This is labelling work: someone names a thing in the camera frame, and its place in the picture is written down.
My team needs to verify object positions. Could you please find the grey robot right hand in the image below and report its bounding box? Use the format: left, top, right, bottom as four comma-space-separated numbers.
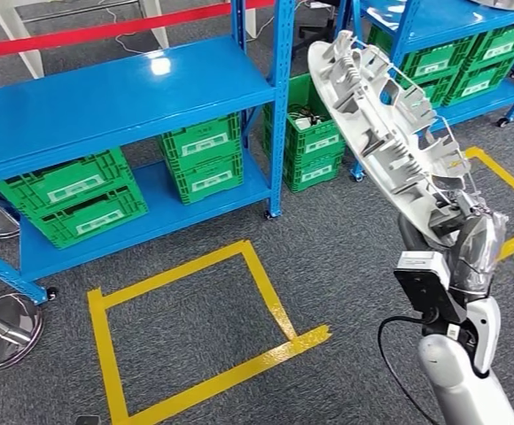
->
429, 193, 509, 298

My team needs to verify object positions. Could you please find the silver plastic wheel hubcap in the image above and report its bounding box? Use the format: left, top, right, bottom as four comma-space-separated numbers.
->
307, 30, 484, 248
472, 0, 514, 12

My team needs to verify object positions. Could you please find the blue metal shelf rack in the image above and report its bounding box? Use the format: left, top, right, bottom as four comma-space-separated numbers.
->
0, 0, 296, 306
334, 0, 514, 183

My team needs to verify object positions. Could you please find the black office chair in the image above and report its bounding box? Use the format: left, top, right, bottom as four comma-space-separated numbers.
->
292, 0, 342, 60

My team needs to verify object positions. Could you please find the long red barrier belt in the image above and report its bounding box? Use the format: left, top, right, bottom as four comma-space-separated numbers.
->
0, 0, 276, 63

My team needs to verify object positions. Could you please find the white table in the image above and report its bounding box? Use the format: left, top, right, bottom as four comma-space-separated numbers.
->
0, 0, 258, 81

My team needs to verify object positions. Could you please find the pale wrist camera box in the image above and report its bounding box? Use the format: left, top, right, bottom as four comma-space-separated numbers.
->
393, 251, 466, 325

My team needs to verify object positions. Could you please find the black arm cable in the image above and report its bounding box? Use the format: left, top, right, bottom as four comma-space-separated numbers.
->
377, 315, 440, 425

